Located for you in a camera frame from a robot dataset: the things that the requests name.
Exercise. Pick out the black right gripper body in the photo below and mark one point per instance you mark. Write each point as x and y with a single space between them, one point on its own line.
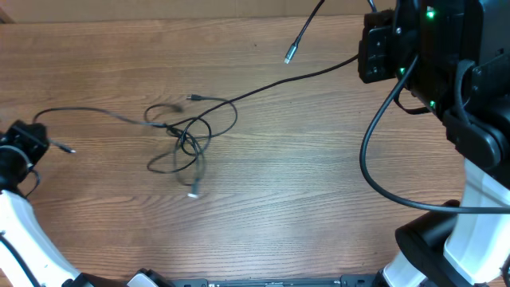
382 55

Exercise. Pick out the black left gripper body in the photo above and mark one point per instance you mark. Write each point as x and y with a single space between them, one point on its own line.
32 145

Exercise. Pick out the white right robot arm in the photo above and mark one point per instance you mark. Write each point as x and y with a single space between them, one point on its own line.
454 57

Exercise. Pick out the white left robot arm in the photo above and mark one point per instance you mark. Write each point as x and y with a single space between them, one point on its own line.
28 256

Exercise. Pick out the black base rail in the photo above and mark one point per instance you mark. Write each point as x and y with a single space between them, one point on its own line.
347 280

